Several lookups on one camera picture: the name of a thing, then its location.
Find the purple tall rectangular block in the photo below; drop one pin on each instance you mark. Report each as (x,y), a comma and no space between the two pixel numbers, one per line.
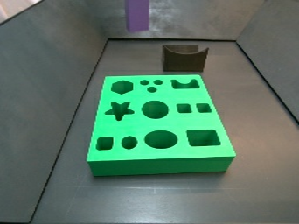
(137,15)

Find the green shape sorter board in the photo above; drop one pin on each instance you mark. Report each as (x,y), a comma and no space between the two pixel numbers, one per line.
(158,126)

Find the dark brown arch block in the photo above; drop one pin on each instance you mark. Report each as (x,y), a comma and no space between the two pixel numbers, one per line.
(184,58)

